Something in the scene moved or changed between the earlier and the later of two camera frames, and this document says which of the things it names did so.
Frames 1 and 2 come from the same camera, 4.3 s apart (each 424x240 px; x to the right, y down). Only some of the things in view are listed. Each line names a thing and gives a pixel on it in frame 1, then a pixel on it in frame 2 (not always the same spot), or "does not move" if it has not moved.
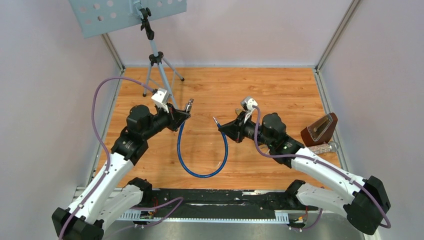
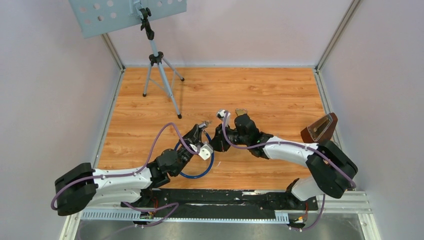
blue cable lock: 188,105 to 210,140
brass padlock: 239,110 does not move
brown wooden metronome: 320,131 does not move
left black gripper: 175,117 to 194,138
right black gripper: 234,130 to 219,142
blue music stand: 95,16 does not move
